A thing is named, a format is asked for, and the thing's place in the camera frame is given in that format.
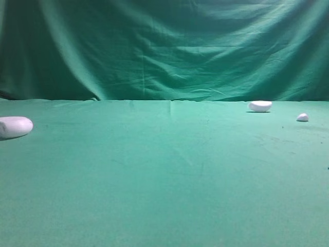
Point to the green table cloth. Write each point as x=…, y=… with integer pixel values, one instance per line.
x=165, y=173

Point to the white oval case lid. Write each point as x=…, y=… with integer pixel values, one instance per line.
x=260, y=106

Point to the green backdrop curtain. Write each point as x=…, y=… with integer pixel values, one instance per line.
x=164, y=50

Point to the small white earbud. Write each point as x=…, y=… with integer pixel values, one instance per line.
x=303, y=117

